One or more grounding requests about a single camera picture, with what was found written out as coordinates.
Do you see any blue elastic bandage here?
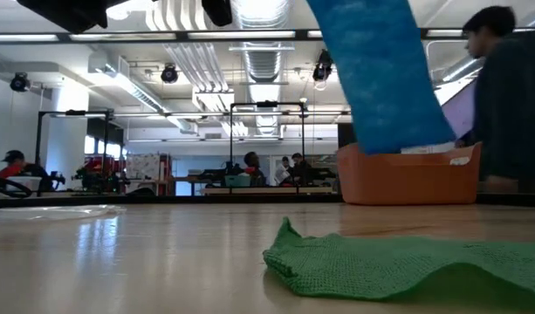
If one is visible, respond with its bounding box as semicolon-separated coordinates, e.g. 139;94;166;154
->
305;0;457;156

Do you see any orange plastic tub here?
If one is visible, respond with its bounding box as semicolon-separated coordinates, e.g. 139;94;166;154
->
335;140;484;206

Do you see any green knit bandage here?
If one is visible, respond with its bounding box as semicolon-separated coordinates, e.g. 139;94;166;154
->
262;216;535;306

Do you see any black table edge rail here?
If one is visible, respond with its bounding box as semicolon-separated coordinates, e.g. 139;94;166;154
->
0;193;535;209

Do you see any black monitor screen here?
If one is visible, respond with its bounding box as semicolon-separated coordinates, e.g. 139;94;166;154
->
336;122;359;149

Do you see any black cable loop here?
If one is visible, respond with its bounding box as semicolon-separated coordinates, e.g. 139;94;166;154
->
0;174;32;200

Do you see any black hanging ceiling reel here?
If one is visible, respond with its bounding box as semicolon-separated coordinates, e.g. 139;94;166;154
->
160;64;180;85
9;72;31;93
312;47;337;83

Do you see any person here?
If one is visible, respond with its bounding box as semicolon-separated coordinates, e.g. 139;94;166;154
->
278;155;293;184
292;152;314;184
0;149;54;192
243;151;268;188
453;4;535;194

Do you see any pale lilac flat panel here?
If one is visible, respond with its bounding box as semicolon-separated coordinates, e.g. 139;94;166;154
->
441;80;477;140

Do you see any teal plastic bin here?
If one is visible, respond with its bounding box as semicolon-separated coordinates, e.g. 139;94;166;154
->
224;174;252;188

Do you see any red tool cart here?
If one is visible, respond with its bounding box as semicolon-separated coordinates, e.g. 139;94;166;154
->
82;154;125;194

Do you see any white patterned board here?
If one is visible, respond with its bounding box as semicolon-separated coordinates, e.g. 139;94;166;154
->
126;153;161;182

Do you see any black overhead frame bar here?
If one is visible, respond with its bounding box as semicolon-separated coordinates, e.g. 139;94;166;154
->
0;26;535;43

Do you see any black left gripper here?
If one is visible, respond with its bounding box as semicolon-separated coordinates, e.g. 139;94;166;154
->
16;0;110;35

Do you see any clear plastic zip bag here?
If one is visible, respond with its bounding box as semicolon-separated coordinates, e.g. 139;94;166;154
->
0;203;127;222

